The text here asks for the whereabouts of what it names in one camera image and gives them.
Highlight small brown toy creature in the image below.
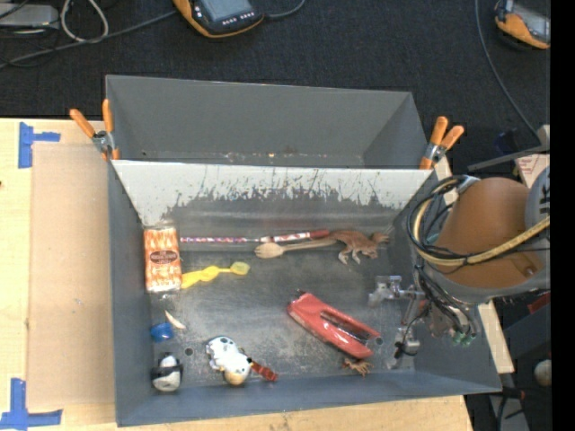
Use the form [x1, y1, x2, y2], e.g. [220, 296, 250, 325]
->
[341, 356, 375, 378]

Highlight red stapler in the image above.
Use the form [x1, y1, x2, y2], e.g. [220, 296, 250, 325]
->
[287, 290, 383, 360]

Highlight grey metal bin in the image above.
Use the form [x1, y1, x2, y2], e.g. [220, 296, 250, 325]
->
[103, 74, 504, 428]

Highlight yellow plastic toy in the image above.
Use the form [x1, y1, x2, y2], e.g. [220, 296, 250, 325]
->
[180, 260, 252, 291]

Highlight white and black ball toy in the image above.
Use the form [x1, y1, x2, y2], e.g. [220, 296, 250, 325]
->
[149, 352, 184, 393]

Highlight white spotted toy figure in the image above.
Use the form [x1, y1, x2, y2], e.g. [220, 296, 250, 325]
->
[205, 335, 254, 387]

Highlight small white curved piece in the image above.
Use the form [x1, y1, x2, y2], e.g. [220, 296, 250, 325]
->
[163, 308, 187, 331]

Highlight brown cardboard board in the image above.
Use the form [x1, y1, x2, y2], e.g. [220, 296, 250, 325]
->
[25, 143, 119, 416]

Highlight blue bottle cap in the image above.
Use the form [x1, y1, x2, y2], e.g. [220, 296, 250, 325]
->
[149, 321, 175, 344]

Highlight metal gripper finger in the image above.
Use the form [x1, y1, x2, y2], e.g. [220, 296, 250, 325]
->
[367, 275, 415, 309]
[386, 325, 422, 371]

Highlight orange patterned packet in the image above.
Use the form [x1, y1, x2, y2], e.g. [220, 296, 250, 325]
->
[143, 225, 183, 294]

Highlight brown toy dinosaur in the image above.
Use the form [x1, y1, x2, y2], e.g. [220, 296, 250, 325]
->
[330, 228, 392, 266]

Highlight red white striped stick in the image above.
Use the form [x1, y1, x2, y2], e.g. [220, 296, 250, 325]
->
[179, 229, 332, 245]

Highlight small red piece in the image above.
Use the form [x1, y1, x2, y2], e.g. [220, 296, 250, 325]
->
[250, 360, 279, 383]

